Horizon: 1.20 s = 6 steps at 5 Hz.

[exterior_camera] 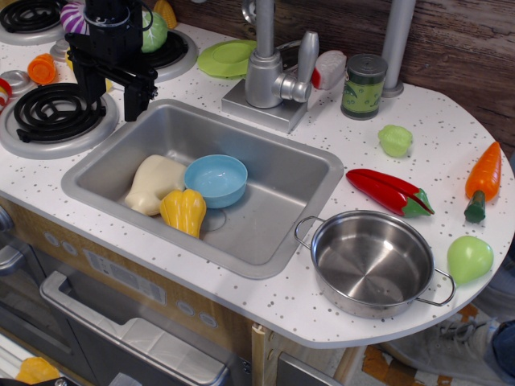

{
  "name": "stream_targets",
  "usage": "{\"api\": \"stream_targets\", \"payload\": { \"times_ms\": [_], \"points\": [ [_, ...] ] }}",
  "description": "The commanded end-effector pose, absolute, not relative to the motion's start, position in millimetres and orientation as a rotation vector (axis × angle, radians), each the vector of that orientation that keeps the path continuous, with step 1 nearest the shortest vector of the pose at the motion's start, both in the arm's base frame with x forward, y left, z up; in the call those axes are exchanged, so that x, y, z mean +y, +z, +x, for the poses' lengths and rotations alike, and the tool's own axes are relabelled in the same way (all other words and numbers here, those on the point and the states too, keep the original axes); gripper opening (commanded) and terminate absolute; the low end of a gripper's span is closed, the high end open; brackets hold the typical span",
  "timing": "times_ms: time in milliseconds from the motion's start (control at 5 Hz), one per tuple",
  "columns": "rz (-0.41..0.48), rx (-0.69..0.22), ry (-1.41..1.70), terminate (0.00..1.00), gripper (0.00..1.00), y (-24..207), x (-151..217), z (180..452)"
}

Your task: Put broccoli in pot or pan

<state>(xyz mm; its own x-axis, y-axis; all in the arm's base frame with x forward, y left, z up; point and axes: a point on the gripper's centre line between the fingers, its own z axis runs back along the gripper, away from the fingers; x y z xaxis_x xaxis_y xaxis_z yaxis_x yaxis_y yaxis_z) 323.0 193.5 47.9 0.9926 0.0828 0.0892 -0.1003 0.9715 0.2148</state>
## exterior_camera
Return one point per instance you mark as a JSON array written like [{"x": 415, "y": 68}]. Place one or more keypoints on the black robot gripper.
[{"x": 113, "y": 50}]

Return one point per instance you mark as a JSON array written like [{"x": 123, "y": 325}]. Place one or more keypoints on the light green toy broccoli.
[{"x": 395, "y": 140}]

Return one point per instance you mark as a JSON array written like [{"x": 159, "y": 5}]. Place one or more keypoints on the stainless steel pot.
[{"x": 370, "y": 264}]

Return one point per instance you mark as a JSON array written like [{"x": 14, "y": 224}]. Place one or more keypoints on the yellow toy mustard bottle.
[{"x": 69, "y": 63}]

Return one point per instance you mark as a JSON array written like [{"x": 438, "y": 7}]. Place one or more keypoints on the silver stove knob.
[
  {"x": 19, "y": 81},
  {"x": 59, "y": 51}
]

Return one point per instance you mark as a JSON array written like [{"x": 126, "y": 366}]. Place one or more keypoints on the rear right stove burner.
[{"x": 174, "y": 58}]

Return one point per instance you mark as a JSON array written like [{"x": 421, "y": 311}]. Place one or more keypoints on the front black stove burner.
[{"x": 55, "y": 121}]

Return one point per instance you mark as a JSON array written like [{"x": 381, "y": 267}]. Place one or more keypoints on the green toy cabbage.
[{"x": 154, "y": 31}]

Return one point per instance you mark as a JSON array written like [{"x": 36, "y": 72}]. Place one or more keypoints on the orange toy carrot slice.
[{"x": 42, "y": 69}]

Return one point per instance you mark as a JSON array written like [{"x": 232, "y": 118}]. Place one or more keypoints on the purple toy onion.
[{"x": 72, "y": 18}]

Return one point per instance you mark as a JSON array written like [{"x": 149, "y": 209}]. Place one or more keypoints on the cream toy chicken drumstick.
[{"x": 156, "y": 177}]

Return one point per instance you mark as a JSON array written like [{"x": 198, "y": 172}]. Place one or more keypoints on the yellow toy corn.
[{"x": 165, "y": 10}]

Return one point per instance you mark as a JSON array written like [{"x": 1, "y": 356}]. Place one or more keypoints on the red white toy piece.
[{"x": 5, "y": 93}]

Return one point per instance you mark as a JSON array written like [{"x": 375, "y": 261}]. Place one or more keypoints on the rear left stove burner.
[{"x": 29, "y": 23}]

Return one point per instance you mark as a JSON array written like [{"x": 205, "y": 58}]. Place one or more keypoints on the green toy plate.
[{"x": 228, "y": 59}]

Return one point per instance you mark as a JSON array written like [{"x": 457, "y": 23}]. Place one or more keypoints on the yellow toy squash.
[{"x": 184, "y": 211}]

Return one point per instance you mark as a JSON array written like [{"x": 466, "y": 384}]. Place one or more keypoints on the light blue toy bowl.
[{"x": 219, "y": 178}]

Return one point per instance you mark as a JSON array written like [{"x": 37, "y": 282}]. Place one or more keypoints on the silver toy faucet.
[{"x": 269, "y": 96}]

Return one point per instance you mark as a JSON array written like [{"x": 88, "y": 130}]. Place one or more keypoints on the grey toy sink basin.
[{"x": 257, "y": 185}]

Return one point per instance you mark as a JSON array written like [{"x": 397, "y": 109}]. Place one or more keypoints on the white red toy sushi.
[{"x": 329, "y": 69}]

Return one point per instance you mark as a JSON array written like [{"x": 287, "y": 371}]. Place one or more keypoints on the green toy can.
[{"x": 363, "y": 86}]

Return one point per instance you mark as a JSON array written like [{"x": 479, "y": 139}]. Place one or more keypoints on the yellow toy on floor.
[{"x": 36, "y": 370}]

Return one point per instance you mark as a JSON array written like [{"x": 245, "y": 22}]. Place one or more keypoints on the grey support pole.
[{"x": 397, "y": 31}]

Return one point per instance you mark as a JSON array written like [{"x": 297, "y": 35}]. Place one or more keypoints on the red toy chili pepper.
[{"x": 393, "y": 193}]

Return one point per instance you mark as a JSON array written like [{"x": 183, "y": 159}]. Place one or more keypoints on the light green toy pear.
[{"x": 468, "y": 259}]

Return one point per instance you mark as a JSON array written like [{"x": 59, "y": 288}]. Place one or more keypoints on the grey sneaker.
[{"x": 452, "y": 348}]

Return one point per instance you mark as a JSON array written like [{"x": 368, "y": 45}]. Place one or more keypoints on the silver oven door handle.
[{"x": 137, "y": 348}]

